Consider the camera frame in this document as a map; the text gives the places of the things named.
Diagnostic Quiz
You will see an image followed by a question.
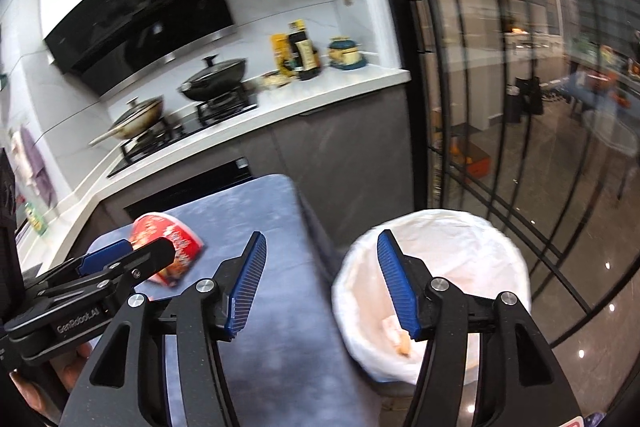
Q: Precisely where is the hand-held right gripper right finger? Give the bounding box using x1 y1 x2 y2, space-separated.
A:
376 229 583 427

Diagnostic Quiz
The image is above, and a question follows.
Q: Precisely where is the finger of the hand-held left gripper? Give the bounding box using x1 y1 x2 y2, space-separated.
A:
22 238 135 293
25 238 177 313

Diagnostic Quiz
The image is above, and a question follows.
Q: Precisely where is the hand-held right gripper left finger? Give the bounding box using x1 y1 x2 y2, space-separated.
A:
67 231 268 427

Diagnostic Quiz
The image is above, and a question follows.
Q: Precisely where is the red instant noodle bowl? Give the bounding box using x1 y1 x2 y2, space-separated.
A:
129 213 205 288

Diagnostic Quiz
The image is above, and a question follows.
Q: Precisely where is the trash bin with white bag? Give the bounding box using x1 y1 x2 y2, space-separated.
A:
331 208 532 383

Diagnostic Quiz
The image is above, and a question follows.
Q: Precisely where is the person's left hand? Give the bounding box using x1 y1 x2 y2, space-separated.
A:
9 341 95 425

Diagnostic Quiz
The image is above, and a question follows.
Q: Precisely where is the green dish soap bottle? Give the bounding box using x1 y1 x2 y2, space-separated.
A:
24 202 48 235

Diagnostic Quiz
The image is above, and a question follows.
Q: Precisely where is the blue-grey velvet tablecloth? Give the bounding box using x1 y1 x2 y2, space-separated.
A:
85 173 386 427

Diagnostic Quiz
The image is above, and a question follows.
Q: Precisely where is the black built-in oven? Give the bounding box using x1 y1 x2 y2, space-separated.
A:
122 158 253 222

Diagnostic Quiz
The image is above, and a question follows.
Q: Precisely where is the purple hanging cloth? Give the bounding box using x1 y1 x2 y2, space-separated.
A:
20 127 58 208

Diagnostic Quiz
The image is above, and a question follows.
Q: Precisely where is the black gas stove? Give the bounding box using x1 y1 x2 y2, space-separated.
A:
106 92 260 178

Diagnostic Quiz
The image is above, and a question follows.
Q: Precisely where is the pink hanging cloth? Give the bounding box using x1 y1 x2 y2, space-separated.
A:
10 129 36 190

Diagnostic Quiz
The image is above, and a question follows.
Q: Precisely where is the grey kitchen cabinet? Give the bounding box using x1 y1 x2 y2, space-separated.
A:
90 84 413 253

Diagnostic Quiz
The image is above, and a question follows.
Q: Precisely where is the beige pan with glass lid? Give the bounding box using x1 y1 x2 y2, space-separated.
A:
89 95 166 146

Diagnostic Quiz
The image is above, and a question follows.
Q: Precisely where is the orange cardboard box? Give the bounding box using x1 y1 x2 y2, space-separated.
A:
452 139 493 178

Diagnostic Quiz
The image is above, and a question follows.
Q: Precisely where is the black wok with lid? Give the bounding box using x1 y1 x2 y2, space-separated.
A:
178 54 249 102

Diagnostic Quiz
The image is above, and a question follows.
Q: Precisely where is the bowl of garlic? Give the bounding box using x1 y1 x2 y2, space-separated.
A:
260 71 293 90

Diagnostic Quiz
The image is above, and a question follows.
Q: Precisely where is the black chair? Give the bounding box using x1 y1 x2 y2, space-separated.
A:
505 76 544 124

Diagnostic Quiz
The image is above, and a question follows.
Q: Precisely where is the blue spice jar set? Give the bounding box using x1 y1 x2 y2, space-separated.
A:
327 35 368 71

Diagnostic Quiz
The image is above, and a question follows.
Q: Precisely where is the black range hood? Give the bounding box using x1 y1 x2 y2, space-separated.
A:
44 0 237 98

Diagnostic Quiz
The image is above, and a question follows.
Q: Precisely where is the yellow food packet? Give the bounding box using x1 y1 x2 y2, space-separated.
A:
270 33 293 75

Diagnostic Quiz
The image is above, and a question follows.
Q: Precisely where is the black-framed glass sliding door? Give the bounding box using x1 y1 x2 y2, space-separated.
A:
360 0 640 358

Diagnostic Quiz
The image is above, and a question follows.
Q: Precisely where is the dark soy sauce bottle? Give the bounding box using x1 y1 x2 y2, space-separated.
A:
286 21 321 82

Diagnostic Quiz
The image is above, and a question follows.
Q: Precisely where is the black door handle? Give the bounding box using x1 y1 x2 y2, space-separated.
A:
410 0 433 54

